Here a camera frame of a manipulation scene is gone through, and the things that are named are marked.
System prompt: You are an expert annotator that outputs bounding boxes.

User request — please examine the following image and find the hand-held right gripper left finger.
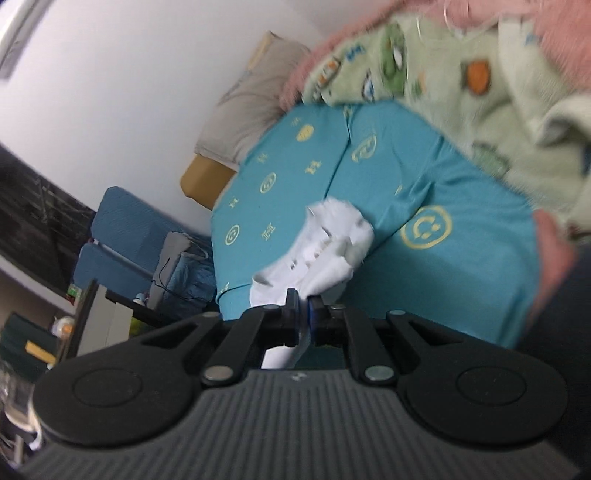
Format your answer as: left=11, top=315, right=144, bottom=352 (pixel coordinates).
left=134, top=289, right=299, bottom=387

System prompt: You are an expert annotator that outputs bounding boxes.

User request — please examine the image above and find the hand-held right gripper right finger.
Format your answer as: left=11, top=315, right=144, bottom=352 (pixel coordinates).
left=308, top=298, right=467, bottom=387

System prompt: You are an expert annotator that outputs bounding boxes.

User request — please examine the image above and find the white t-shirt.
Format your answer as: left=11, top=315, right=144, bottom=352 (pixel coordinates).
left=249, top=198, right=375, bottom=370

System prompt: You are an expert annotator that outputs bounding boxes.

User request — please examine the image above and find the person's forearm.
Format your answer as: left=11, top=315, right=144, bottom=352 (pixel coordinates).
left=519, top=211, right=591, bottom=416

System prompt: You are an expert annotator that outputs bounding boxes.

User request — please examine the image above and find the grey seat cushion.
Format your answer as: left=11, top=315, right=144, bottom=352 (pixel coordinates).
left=159, top=231, right=205, bottom=288

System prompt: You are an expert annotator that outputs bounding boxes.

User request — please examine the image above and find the mustard yellow headboard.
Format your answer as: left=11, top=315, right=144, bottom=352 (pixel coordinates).
left=180, top=154, right=239, bottom=211

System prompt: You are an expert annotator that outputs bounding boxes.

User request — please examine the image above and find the white desk with dark top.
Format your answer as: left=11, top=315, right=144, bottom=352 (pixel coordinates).
left=55, top=277, right=163, bottom=366

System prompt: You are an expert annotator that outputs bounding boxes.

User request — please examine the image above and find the blue covered chair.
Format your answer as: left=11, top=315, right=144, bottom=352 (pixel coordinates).
left=74, top=242, right=156, bottom=306
left=90, top=186, right=219, bottom=320

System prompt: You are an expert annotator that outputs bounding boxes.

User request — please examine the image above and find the grey pillow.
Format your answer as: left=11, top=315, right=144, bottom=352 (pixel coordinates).
left=194, top=44, right=315, bottom=171

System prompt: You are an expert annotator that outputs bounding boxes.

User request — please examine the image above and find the pink fluffy blanket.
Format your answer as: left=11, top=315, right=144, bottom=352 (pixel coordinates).
left=279, top=0, right=591, bottom=110

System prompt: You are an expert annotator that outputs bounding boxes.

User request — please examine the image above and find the green cartoon printed blanket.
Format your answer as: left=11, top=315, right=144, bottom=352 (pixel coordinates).
left=300, top=9, right=591, bottom=241

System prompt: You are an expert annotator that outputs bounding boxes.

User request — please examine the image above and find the dark green bag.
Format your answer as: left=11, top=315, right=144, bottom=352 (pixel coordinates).
left=0, top=314, right=58, bottom=385

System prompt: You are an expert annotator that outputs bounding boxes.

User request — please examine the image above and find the dark window grille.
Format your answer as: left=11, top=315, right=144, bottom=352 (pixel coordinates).
left=0, top=145, right=98, bottom=296

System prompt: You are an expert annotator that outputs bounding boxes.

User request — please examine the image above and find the black cable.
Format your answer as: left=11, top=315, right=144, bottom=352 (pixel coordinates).
left=151, top=258, right=192, bottom=301

